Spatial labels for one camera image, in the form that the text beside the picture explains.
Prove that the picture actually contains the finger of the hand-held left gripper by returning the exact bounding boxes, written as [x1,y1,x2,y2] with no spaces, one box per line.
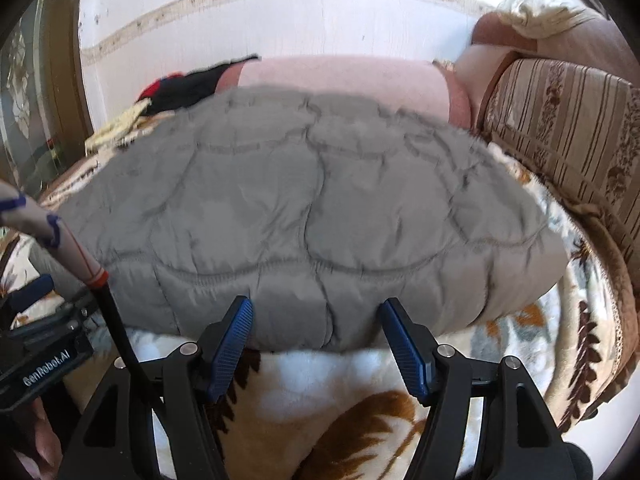
[0,274,96,335]

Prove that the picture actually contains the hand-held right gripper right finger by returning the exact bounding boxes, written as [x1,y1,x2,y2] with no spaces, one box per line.
[377,297,566,480]

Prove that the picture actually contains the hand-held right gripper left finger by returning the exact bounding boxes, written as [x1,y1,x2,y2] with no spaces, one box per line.
[65,296,253,480]

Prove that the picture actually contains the grey quilted hooded jacket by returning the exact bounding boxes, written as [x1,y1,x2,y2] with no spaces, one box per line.
[30,85,571,353]

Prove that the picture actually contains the black and red clothes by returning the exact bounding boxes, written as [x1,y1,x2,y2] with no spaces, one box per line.
[137,54,261,113]

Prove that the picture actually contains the person's left hand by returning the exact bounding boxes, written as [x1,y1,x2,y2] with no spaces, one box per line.
[12,400,66,476]

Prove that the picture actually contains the leaf print blanket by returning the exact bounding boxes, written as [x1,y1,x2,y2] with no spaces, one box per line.
[0,105,631,480]

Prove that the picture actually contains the wooden door with glass pane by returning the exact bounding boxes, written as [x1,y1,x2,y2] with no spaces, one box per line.
[0,0,93,196]

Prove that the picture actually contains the pale yellow cloth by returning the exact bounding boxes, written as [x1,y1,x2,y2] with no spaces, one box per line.
[85,100,151,153]

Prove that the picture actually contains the striped floral sofa cushion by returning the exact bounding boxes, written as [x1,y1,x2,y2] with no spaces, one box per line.
[480,57,640,271]

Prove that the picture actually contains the pink bolster pillow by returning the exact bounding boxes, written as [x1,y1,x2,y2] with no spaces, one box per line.
[215,55,473,128]

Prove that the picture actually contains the pink upholstered sofa backrest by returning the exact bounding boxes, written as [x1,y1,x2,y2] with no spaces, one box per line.
[452,5,626,133]

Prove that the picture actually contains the cream white cloth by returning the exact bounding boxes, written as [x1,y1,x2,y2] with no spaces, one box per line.
[497,0,601,41]

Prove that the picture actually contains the white blue braided cable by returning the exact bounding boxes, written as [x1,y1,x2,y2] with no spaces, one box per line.
[0,180,168,411]

